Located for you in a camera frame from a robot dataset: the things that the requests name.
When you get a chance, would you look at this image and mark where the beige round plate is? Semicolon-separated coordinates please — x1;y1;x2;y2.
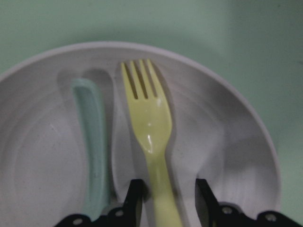
0;42;281;227

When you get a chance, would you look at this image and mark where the teal plastic spoon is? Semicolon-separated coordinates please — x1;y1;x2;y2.
71;78;110;221

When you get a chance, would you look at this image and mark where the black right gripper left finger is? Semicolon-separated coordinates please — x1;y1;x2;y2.
119;179;144;227

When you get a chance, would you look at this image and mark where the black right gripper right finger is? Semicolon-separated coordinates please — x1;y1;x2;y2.
195;179;220;227

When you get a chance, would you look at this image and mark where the yellow plastic fork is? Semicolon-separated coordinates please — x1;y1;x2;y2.
121;59;183;227

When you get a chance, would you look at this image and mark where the light green tray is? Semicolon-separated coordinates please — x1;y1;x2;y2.
0;0;303;223

